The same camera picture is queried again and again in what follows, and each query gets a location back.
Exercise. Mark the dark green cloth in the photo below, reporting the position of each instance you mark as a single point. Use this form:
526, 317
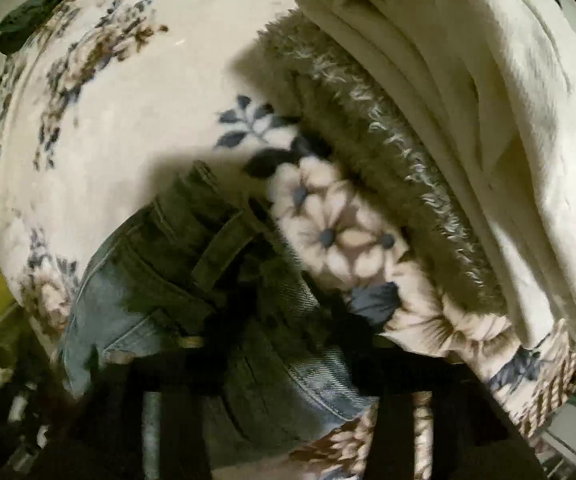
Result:
20, 23

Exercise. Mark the floral fleece blanket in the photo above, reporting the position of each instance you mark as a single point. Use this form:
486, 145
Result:
110, 101

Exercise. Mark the cream white blanket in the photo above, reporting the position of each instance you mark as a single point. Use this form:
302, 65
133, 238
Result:
489, 86

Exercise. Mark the blue denim jeans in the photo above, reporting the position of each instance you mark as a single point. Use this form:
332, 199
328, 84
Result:
201, 297

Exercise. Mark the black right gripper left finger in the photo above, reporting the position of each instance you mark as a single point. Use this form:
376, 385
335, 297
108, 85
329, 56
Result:
139, 420

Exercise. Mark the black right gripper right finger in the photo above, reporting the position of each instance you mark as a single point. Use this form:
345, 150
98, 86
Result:
472, 436

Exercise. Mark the olive fuzzy blanket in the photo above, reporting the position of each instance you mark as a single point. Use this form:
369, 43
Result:
344, 107

